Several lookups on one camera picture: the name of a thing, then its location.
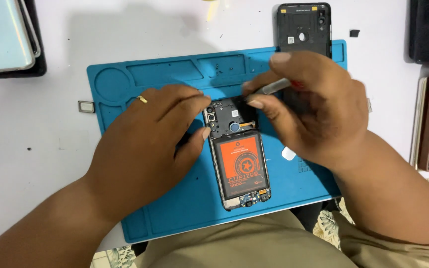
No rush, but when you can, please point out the person's khaki shirt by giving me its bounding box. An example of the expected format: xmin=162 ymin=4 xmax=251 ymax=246
xmin=133 ymin=209 xmax=429 ymax=268

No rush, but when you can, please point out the orange and black phone battery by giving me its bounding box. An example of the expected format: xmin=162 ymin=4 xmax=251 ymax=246
xmin=213 ymin=130 xmax=270 ymax=200

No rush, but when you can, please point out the person's right hand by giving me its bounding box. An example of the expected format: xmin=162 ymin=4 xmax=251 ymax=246
xmin=242 ymin=51 xmax=369 ymax=173

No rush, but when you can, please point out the smartphone without back cover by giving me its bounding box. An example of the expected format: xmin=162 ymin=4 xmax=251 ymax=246
xmin=203 ymin=96 xmax=272 ymax=212

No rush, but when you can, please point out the light tablet with silver rim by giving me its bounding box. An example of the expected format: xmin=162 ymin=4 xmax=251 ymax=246
xmin=0 ymin=0 xmax=41 ymax=75

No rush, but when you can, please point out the black phone back cover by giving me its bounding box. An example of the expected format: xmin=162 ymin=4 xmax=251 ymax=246
xmin=276 ymin=3 xmax=332 ymax=60

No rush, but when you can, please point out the blue silicone repair mat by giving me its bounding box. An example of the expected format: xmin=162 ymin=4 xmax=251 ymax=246
xmin=87 ymin=40 xmax=348 ymax=244

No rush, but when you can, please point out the person's left hand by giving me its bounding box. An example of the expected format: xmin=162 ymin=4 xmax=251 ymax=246
xmin=82 ymin=85 xmax=212 ymax=225

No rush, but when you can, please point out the silver precision screwdriver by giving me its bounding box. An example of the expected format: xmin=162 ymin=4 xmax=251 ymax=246
xmin=245 ymin=77 xmax=306 ymax=101

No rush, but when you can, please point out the pale gold phone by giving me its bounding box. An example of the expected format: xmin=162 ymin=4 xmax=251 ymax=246
xmin=410 ymin=76 xmax=429 ymax=170

